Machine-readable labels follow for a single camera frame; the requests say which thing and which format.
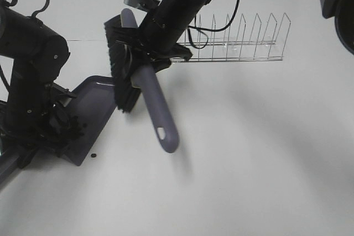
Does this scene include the metal wire rack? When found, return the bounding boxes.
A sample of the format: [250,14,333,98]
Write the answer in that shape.
[171,13,291,63]

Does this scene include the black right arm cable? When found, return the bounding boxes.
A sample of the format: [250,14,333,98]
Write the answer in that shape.
[186,0,241,49]

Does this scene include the grey brush black bristles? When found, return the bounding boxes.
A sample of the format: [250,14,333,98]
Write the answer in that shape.
[104,8,179,153]

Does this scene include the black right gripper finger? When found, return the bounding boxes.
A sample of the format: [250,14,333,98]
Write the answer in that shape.
[110,25,146,54]
[154,44,192,73]

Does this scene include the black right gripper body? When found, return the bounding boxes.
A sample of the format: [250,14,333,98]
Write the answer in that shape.
[139,0,205,55]

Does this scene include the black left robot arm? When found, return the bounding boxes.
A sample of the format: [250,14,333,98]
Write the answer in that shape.
[1,1,83,169]

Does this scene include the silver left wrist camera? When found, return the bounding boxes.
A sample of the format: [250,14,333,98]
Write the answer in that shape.
[50,83,77,107]

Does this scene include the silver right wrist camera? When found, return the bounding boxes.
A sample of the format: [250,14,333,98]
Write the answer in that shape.
[123,0,160,12]

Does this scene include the pile of coffee beans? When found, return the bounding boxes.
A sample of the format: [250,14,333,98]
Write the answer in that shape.
[65,116,87,140]

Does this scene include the grey plastic dustpan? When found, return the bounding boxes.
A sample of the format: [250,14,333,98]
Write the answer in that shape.
[1,76,116,183]

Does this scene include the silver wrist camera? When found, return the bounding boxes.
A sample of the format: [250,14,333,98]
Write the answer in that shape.
[123,0,160,12]
[50,83,77,107]

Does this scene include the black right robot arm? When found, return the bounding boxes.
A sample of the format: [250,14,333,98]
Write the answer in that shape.
[105,0,353,77]

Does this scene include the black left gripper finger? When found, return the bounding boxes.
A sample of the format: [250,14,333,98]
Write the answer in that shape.
[52,106,86,158]
[17,143,39,169]

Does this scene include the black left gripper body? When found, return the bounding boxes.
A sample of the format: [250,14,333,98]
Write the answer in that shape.
[5,75,62,148]

